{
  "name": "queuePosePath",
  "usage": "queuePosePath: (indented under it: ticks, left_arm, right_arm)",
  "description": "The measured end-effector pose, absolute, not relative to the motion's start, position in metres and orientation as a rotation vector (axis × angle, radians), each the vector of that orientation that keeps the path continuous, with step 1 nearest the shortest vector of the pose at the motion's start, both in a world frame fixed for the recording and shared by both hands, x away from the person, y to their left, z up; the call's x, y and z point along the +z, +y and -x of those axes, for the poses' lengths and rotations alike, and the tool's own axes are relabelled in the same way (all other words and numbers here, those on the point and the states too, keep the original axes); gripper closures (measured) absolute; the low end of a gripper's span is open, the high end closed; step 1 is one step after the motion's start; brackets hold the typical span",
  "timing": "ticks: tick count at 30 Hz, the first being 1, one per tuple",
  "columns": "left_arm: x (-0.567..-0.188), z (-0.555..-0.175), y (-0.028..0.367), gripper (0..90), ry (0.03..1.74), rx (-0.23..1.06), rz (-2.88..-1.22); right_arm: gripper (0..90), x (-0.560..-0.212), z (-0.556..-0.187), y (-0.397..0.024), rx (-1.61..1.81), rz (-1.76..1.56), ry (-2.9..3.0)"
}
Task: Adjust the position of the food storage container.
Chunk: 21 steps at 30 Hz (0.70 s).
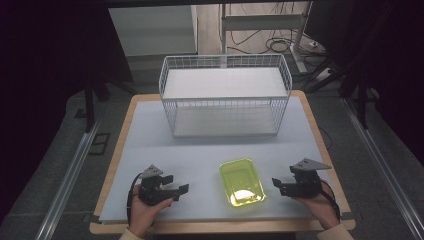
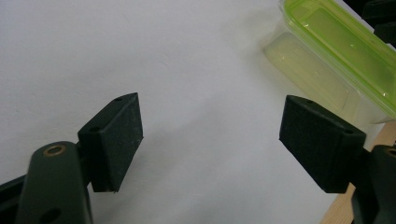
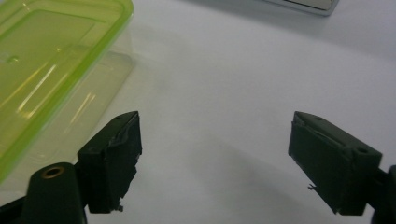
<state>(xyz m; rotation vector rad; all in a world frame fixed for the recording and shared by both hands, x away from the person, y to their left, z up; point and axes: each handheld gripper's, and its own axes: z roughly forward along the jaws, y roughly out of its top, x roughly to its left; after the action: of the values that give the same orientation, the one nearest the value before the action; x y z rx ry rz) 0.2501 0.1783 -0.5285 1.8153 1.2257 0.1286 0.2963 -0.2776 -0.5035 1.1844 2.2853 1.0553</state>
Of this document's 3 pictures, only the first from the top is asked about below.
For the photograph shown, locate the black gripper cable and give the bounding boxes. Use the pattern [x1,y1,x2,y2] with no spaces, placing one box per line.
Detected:
[319,179,342,223]
[125,172,144,228]

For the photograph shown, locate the dark curtain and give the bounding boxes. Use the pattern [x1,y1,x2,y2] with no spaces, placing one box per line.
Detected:
[306,0,424,168]
[0,0,134,221]

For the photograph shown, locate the white metal desk frame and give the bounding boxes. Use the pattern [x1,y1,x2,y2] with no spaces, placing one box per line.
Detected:
[219,1,314,75]

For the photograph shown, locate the aluminium floor rail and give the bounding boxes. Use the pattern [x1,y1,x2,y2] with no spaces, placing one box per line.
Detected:
[34,108,105,240]
[342,96,424,240]

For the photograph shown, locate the black stand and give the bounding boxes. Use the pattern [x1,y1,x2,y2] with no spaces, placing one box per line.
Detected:
[82,74,138,134]
[305,58,372,131]

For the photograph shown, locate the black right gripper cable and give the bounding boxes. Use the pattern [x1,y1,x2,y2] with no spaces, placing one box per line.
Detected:
[319,179,342,223]

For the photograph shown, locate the white wire two-tier rack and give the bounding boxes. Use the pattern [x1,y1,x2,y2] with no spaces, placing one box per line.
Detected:
[158,53,294,139]

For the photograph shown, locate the yellow-green plastic tray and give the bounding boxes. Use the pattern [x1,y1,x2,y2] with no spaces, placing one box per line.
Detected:
[218,157,268,209]

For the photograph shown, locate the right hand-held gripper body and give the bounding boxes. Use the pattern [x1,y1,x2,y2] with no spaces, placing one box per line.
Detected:
[289,158,333,200]

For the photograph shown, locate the light grey table mat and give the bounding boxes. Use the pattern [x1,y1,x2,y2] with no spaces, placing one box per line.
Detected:
[98,95,352,225]

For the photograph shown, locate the person's left hand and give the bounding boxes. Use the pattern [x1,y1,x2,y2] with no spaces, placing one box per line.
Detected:
[128,184,175,239]

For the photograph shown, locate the black floor cables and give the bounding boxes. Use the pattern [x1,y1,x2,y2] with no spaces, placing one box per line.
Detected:
[229,29,329,69]

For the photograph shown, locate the white power strip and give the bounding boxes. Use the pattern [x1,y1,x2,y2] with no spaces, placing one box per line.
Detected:
[313,66,335,83]

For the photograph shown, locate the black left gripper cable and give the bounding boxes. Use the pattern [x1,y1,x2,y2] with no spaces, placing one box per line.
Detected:
[125,172,144,228]

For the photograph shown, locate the person's right hand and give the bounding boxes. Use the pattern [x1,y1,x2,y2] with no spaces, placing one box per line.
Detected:
[292,180,341,231]

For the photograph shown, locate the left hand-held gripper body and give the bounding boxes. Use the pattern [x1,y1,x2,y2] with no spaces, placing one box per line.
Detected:
[137,164,168,206]

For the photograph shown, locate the black floor plate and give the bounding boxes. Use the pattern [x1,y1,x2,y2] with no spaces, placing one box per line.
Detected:
[87,132,111,156]

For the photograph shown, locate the white cabinet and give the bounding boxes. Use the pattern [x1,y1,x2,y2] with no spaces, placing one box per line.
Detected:
[107,4,200,58]

